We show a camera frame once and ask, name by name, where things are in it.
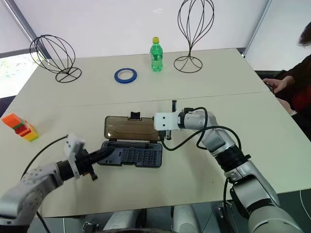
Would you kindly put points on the grey slanted window frame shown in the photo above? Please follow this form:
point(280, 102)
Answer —
point(24, 26)

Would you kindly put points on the multicolour stacked block toy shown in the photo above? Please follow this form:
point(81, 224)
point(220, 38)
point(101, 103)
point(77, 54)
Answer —
point(20, 127)

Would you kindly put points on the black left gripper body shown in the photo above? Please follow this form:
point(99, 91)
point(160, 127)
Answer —
point(84, 161)

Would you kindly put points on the person's dark red torso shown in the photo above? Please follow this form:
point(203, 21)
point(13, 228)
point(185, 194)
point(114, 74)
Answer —
point(298, 102)

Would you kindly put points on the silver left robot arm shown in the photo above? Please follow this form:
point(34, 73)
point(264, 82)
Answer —
point(29, 189)

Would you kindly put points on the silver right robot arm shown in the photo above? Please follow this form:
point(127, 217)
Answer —
point(243, 174)

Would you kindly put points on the person's dark hair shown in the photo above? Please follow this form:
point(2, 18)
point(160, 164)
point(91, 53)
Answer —
point(305, 36)

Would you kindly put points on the person's bare hand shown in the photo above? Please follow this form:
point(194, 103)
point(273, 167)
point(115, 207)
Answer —
point(277, 83)

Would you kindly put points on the white grey window frame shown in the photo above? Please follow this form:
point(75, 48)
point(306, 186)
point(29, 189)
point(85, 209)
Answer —
point(256, 26)

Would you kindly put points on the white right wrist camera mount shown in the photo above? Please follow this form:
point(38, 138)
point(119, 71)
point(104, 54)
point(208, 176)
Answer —
point(165, 121)

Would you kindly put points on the silver rounded robot thigh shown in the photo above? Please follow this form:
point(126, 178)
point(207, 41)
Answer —
point(185, 218)
point(120, 219)

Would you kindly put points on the small black clip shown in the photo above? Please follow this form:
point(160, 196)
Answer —
point(135, 116)

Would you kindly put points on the blue tape roll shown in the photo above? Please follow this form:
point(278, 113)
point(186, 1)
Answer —
point(126, 75)

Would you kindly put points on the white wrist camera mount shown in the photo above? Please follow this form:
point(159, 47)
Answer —
point(73, 143)
point(165, 121)

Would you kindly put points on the black screwdriver bit case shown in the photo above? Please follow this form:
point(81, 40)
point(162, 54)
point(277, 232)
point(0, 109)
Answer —
point(131, 145)

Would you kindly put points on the green bottle yellow cap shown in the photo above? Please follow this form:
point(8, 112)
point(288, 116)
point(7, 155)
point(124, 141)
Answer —
point(156, 57)

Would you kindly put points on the person's dark sleeved forearm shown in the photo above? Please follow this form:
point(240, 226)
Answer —
point(300, 70)

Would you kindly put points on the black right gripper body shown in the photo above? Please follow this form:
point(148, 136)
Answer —
point(167, 132)

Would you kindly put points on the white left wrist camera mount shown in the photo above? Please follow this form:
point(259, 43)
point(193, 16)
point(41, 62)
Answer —
point(73, 143)

